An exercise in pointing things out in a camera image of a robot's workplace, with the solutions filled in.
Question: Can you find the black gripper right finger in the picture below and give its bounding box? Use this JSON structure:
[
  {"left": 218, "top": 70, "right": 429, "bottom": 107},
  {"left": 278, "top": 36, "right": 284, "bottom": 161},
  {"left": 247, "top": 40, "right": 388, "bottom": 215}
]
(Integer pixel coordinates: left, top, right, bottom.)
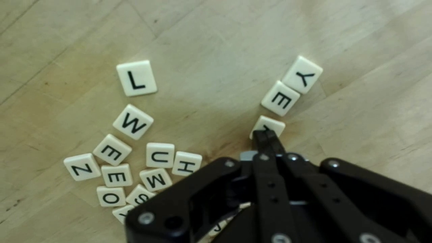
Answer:
[{"left": 268, "top": 131, "right": 432, "bottom": 243}]

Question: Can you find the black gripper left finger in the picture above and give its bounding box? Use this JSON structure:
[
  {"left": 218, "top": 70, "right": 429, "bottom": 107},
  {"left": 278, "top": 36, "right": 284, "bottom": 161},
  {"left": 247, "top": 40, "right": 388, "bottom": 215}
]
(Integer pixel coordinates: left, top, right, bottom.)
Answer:
[{"left": 124, "top": 129, "right": 291, "bottom": 243}]

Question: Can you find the cream letter tile A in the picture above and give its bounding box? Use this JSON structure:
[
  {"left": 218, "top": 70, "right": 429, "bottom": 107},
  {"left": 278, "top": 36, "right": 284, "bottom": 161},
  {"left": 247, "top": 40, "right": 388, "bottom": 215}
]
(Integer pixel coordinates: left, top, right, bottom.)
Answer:
[{"left": 249, "top": 115, "right": 287, "bottom": 140}]

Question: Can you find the cream letter tile H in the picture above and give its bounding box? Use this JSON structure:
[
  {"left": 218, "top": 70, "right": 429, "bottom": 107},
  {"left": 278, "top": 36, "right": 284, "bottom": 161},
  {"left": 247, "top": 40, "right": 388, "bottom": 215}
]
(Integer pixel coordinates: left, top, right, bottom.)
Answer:
[{"left": 171, "top": 150, "right": 203, "bottom": 177}]

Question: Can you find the cream letter tile E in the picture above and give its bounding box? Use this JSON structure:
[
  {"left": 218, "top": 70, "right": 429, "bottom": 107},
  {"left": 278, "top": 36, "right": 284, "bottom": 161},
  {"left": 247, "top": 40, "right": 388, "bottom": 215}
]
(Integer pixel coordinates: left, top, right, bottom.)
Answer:
[
  {"left": 260, "top": 80, "right": 301, "bottom": 117},
  {"left": 99, "top": 162, "right": 134, "bottom": 189},
  {"left": 91, "top": 132, "right": 133, "bottom": 167}
]

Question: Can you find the cream letter tile Y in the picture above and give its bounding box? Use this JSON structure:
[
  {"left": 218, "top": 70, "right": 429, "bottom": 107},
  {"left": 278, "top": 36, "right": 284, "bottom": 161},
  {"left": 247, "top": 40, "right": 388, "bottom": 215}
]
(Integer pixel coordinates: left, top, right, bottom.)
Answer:
[
  {"left": 110, "top": 204, "right": 134, "bottom": 225},
  {"left": 280, "top": 54, "right": 323, "bottom": 94}
]

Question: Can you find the cream letter tile U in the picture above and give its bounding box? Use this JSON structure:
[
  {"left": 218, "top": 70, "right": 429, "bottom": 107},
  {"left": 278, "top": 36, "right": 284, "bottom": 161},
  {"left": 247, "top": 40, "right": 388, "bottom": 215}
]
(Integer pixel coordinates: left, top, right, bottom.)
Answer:
[{"left": 144, "top": 142, "right": 176, "bottom": 170}]

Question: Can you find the cream letter tile M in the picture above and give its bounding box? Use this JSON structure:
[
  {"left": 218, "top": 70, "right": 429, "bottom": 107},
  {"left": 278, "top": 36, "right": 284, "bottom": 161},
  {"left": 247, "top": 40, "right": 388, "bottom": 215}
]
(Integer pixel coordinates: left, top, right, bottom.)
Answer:
[{"left": 137, "top": 167, "right": 174, "bottom": 193}]

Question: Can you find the cream letter tile S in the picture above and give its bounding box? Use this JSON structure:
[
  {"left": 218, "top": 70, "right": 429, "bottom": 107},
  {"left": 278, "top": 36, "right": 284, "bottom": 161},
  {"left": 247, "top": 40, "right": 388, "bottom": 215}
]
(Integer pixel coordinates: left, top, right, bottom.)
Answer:
[{"left": 124, "top": 183, "right": 156, "bottom": 208}]

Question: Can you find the cream letter tile W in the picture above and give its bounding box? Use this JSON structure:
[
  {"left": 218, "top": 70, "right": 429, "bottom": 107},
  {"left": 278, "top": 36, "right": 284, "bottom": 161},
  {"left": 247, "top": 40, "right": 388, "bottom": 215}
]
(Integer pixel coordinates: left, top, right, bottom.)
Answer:
[{"left": 112, "top": 102, "right": 155, "bottom": 142}]

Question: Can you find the cream letter tile O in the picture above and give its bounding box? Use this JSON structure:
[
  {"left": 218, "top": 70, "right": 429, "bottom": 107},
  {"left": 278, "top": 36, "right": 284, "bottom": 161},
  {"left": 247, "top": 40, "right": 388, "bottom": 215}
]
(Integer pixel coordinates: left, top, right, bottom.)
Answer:
[{"left": 95, "top": 185, "right": 126, "bottom": 209}]

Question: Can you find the cream letter tile L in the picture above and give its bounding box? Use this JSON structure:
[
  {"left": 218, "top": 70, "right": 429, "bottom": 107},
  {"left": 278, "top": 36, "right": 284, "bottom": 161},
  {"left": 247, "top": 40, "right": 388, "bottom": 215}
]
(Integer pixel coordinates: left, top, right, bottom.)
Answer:
[{"left": 114, "top": 59, "right": 159, "bottom": 97}]

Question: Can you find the cream letter tile Z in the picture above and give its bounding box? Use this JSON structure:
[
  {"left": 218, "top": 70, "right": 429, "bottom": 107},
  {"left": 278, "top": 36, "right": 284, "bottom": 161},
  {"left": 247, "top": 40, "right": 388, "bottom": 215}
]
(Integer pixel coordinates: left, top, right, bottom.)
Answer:
[{"left": 62, "top": 152, "right": 102, "bottom": 182}]

